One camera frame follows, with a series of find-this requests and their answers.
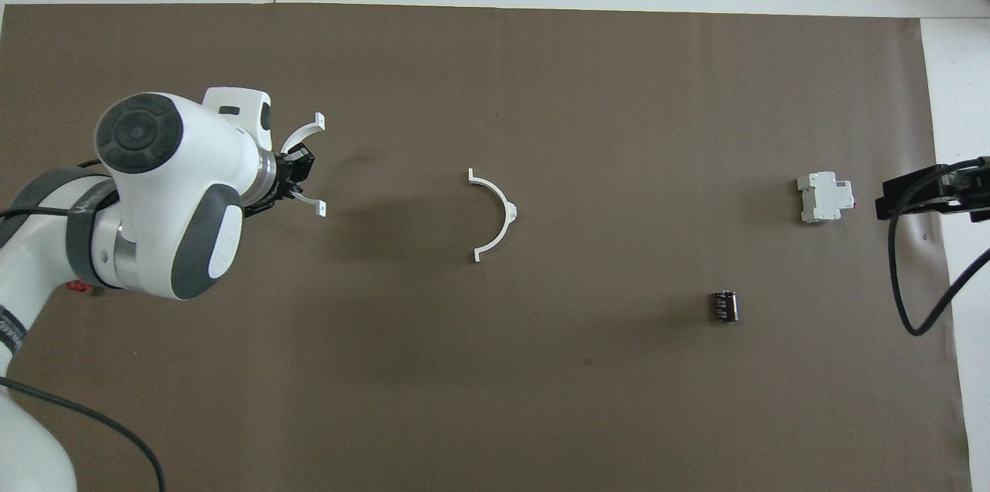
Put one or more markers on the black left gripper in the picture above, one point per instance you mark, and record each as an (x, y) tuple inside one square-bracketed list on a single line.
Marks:
[(288, 179)]

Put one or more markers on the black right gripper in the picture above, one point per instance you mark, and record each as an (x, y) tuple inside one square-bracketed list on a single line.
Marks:
[(971, 190)]

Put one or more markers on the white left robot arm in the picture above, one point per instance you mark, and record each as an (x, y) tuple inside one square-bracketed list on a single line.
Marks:
[(162, 190)]

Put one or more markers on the grey circuit breaker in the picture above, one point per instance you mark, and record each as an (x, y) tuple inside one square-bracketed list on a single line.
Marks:
[(824, 198)]

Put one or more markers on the black cylindrical capacitor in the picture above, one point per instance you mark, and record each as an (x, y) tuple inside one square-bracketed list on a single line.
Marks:
[(725, 306)]

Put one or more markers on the red and yellow valve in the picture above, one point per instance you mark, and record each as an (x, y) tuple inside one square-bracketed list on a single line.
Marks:
[(75, 287)]

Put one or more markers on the brown paper mat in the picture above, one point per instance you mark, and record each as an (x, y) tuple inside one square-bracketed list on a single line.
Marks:
[(541, 384)]

